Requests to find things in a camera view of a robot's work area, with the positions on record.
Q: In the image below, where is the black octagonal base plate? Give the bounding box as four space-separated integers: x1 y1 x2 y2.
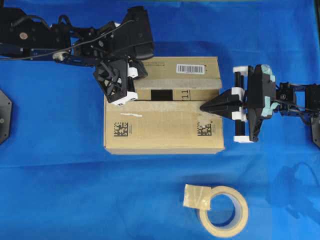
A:
0 90 13 144

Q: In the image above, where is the black cable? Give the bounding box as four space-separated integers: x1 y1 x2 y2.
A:
0 19 136 61

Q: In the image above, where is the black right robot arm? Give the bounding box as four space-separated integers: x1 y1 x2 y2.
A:
199 64 320 146

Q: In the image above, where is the brown cardboard box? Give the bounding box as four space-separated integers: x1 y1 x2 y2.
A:
103 56 225 155

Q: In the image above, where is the blue table cloth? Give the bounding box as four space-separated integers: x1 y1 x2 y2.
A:
0 0 320 240

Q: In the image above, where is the beige masking tape roll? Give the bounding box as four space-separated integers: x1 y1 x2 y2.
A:
183 184 249 238

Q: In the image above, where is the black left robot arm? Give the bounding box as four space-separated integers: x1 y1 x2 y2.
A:
0 6 154 106

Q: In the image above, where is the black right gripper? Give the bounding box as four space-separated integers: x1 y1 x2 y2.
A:
200 64 278 143

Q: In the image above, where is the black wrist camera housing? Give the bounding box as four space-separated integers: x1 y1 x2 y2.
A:
121 6 155 61

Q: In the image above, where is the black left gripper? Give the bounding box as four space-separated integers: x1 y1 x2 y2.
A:
72 21 148 106

